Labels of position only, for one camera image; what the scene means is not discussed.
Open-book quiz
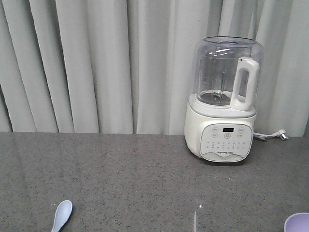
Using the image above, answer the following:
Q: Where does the white blender power cord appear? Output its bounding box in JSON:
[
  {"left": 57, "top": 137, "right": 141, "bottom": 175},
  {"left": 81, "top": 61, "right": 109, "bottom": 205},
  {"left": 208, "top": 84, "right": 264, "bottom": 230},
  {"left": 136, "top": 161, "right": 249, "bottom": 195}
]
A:
[{"left": 253, "top": 129, "right": 290, "bottom": 142}]

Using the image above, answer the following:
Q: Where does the light blue plastic spoon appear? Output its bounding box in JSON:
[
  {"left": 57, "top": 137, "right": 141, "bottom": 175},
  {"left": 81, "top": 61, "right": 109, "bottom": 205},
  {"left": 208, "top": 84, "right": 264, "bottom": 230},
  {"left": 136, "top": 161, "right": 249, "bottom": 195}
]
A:
[{"left": 51, "top": 200, "right": 73, "bottom": 232}]

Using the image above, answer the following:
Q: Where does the purple plastic bowl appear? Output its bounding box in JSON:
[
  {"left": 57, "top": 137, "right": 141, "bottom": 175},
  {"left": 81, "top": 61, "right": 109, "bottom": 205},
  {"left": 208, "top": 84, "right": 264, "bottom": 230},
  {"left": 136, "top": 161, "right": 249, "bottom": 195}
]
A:
[{"left": 284, "top": 212, "right": 309, "bottom": 232}]

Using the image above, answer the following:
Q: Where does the white blender with clear jar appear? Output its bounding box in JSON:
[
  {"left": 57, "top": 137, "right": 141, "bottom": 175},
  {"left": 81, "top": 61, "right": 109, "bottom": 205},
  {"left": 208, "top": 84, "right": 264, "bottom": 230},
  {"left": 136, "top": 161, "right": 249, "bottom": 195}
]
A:
[{"left": 184, "top": 36, "right": 264, "bottom": 163}]

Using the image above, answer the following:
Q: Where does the grey pleated curtain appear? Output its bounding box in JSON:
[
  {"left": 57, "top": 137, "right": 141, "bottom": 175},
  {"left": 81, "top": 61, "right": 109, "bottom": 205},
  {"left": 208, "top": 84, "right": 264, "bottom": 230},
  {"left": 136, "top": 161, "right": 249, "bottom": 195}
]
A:
[{"left": 0, "top": 0, "right": 309, "bottom": 137}]

